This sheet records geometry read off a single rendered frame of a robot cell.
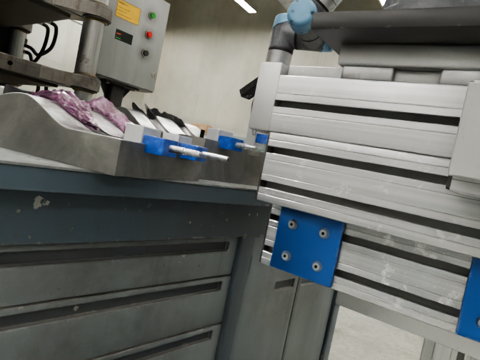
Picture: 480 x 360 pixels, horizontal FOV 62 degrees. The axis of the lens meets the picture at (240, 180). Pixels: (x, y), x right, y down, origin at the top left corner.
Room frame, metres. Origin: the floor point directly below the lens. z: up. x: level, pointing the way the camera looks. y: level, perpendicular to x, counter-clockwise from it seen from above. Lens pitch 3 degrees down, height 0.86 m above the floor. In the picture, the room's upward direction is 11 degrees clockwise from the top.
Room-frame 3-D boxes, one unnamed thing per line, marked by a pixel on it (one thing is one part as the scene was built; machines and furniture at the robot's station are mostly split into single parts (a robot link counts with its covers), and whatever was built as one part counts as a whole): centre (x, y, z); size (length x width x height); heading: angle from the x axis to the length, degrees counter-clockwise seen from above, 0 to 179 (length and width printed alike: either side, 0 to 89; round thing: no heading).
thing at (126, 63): (1.74, 0.61, 0.74); 0.31 x 0.22 x 1.47; 141
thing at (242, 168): (1.13, 0.20, 0.87); 0.50 x 0.26 x 0.14; 51
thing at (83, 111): (0.81, 0.36, 0.90); 0.26 x 0.18 x 0.08; 68
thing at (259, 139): (1.21, -0.06, 0.93); 0.13 x 0.05 x 0.05; 51
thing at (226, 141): (0.91, 0.03, 0.89); 0.13 x 0.05 x 0.05; 50
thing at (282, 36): (1.23, -0.05, 1.25); 0.09 x 0.08 x 0.11; 67
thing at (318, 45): (1.17, -0.13, 1.25); 0.11 x 0.11 x 0.08; 67
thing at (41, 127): (0.80, 0.36, 0.86); 0.50 x 0.26 x 0.11; 68
